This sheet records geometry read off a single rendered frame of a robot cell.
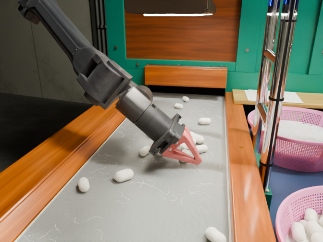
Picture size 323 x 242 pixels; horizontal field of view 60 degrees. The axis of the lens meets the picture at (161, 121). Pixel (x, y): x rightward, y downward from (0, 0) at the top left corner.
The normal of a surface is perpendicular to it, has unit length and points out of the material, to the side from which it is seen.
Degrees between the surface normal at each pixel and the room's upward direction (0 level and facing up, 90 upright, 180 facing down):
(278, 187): 0
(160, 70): 90
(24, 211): 45
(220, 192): 0
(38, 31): 90
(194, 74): 90
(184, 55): 90
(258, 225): 0
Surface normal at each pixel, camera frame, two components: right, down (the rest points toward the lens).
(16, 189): 0.00, -0.93
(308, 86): -0.19, 0.35
